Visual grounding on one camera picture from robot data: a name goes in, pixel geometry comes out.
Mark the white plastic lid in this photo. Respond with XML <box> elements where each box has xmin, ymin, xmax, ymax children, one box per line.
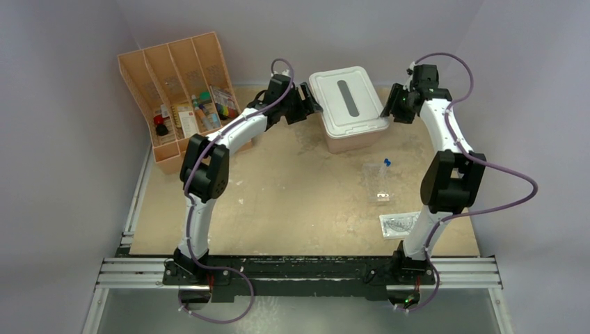
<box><xmin>309</xmin><ymin>66</ymin><xmax>390</xmax><ymax>139</ymax></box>

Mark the white test tube rack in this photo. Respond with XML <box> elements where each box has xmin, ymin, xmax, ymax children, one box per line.
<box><xmin>362</xmin><ymin>162</ymin><xmax>392</xmax><ymax>204</ymax></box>

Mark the pink plastic bin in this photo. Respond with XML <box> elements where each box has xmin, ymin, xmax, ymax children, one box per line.
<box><xmin>319</xmin><ymin>116</ymin><xmax>390</xmax><ymax>154</ymax></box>

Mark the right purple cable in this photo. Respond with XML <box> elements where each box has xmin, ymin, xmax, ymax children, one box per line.
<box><xmin>407</xmin><ymin>52</ymin><xmax>539</xmax><ymax>315</ymax></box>

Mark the colourful markers set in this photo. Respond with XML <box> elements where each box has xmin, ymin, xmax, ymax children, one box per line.
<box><xmin>215</xmin><ymin>103</ymin><xmax>239</xmax><ymax>120</ymax></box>

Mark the white box in organizer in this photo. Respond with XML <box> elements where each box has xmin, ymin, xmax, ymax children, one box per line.
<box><xmin>177</xmin><ymin>111</ymin><xmax>198</xmax><ymax>138</ymax></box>

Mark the white labelled package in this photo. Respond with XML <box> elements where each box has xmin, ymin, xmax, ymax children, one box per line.
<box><xmin>379</xmin><ymin>212</ymin><xmax>420</xmax><ymax>240</ymax></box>

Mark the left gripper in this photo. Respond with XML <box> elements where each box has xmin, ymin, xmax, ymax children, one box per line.
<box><xmin>280</xmin><ymin>84</ymin><xmax>321</xmax><ymax>125</ymax></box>

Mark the black mounting base rail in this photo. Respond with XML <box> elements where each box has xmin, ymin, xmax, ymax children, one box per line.
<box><xmin>163</xmin><ymin>251</ymin><xmax>436</xmax><ymax>305</ymax></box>

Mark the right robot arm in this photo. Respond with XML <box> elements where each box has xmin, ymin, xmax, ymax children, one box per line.
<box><xmin>381</xmin><ymin>64</ymin><xmax>485</xmax><ymax>283</ymax></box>

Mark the red black bottle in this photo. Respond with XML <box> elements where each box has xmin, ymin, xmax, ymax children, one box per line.
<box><xmin>153</xmin><ymin>115</ymin><xmax>169</xmax><ymax>136</ymax></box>

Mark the peach file organizer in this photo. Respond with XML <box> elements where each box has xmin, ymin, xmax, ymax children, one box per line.
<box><xmin>118</xmin><ymin>32</ymin><xmax>242</xmax><ymax>174</ymax></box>

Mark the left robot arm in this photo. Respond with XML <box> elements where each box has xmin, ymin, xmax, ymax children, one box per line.
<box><xmin>173</xmin><ymin>74</ymin><xmax>323</xmax><ymax>285</ymax></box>

